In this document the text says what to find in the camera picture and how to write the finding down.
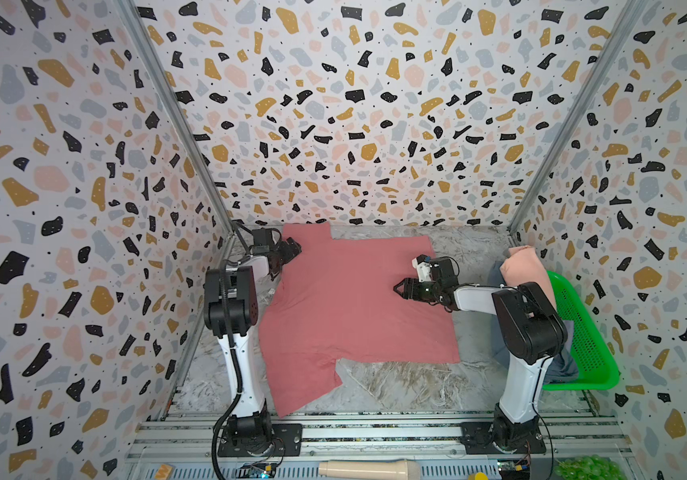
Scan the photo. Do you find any red pink t-shirt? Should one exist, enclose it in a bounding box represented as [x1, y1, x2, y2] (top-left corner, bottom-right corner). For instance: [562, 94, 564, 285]
[258, 223, 461, 417]

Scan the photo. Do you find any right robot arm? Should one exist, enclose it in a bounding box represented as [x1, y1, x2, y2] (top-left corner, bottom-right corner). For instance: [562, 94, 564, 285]
[393, 255, 567, 454]

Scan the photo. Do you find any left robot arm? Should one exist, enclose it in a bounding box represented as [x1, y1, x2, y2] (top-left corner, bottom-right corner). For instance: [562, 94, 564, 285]
[203, 224, 302, 457]

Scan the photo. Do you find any light peach t-shirt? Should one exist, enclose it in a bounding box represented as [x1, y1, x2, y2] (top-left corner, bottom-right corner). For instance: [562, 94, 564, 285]
[499, 246, 557, 307]

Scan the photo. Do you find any grey blue t-shirt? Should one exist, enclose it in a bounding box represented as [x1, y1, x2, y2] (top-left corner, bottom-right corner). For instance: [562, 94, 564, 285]
[487, 260, 579, 385]

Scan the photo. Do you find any green plastic laundry basket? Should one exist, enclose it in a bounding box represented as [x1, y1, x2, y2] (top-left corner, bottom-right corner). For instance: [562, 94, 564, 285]
[543, 271, 619, 391]

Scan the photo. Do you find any small yellow object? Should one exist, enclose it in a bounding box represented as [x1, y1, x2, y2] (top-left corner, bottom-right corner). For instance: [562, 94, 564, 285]
[467, 472, 489, 480]

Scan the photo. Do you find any right electronics board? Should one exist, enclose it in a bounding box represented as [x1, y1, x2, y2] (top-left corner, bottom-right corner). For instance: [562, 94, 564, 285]
[497, 459, 531, 480]

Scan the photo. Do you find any electronics board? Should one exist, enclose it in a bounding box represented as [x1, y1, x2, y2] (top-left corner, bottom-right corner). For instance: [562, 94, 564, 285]
[235, 462, 278, 479]
[497, 459, 531, 480]

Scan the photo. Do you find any left electronics board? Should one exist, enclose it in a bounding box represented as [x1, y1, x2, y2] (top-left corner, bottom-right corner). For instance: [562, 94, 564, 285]
[235, 462, 278, 479]

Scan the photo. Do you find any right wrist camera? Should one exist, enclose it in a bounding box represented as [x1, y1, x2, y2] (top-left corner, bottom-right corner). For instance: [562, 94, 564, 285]
[413, 255, 437, 283]

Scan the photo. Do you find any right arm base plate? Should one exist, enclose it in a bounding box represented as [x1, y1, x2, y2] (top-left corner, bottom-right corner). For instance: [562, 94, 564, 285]
[461, 418, 547, 455]

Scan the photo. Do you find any beige cylindrical handle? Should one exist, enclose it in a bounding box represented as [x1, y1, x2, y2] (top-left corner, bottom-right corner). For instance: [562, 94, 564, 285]
[318, 460, 421, 480]

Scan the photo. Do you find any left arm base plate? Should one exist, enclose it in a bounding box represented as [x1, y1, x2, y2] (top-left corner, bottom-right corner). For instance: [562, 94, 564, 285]
[216, 423, 303, 459]

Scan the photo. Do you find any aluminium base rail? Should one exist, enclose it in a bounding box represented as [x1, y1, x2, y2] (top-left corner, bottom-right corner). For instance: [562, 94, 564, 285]
[119, 410, 644, 479]

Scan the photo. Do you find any left aluminium corner post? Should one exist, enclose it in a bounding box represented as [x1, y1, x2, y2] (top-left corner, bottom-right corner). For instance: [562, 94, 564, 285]
[114, 0, 233, 237]

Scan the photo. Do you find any aluminium corner post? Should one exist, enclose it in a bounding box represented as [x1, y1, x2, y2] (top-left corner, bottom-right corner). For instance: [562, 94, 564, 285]
[114, 0, 233, 237]
[507, 0, 647, 246]

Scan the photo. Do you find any right aluminium corner post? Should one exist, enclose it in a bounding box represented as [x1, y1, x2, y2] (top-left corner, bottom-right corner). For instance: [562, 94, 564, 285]
[507, 0, 647, 246]

